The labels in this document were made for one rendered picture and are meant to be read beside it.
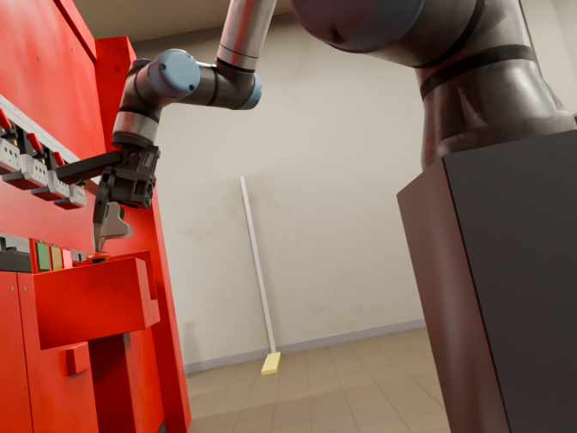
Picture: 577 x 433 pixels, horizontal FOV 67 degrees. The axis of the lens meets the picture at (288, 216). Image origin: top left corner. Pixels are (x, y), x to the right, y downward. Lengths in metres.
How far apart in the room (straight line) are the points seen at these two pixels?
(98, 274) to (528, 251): 0.62
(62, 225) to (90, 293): 1.94
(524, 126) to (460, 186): 0.09
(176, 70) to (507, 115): 0.51
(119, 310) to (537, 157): 0.63
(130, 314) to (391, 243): 3.80
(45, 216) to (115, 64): 0.97
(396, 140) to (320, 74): 1.05
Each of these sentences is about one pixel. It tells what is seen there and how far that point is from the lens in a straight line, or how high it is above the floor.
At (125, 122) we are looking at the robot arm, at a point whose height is 1.02.
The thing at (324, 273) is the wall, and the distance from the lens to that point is 4.32.
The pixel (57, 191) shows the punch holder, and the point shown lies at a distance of 1.85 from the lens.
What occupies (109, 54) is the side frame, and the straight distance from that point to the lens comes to 2.96.
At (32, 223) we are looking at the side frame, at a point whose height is 1.25.
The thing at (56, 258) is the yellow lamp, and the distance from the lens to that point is 0.91.
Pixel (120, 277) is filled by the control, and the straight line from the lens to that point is 0.78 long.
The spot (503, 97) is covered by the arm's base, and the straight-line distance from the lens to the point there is 0.46.
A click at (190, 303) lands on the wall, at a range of 4.45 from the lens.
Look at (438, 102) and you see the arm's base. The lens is 0.49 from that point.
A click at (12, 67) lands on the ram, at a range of 1.77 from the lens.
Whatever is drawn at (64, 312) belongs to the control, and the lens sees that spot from 0.80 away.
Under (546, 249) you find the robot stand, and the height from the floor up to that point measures 0.68.
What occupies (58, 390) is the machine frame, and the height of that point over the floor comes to 0.53.
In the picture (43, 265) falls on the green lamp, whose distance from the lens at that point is 0.84.
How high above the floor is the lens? 0.70
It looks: 8 degrees up
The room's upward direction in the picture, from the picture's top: 11 degrees counter-clockwise
